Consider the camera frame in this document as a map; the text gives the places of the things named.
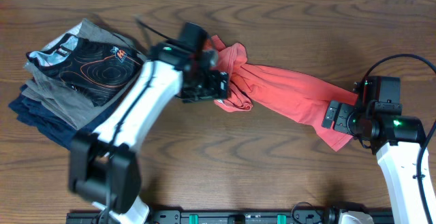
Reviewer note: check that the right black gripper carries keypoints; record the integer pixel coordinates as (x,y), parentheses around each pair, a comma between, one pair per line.
(340,123)

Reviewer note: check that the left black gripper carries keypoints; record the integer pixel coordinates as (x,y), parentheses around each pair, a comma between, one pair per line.
(214,92)

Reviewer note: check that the orange soccer t-shirt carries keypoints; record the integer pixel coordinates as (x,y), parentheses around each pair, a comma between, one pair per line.
(298,96)

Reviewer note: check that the black t-shirt orange contour print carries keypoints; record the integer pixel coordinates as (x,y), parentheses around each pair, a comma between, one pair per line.
(97,70)

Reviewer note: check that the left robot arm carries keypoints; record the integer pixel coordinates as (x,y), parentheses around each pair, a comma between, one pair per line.
(103,165)

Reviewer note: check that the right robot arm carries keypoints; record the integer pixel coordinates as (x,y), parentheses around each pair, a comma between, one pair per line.
(399,143)

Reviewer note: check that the grey folded t-shirt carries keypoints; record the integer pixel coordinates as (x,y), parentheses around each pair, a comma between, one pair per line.
(86,29)

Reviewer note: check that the navy blue folded garment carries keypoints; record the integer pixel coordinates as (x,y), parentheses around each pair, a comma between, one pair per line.
(37,118)

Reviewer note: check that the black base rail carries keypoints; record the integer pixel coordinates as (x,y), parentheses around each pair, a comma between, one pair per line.
(178,217)

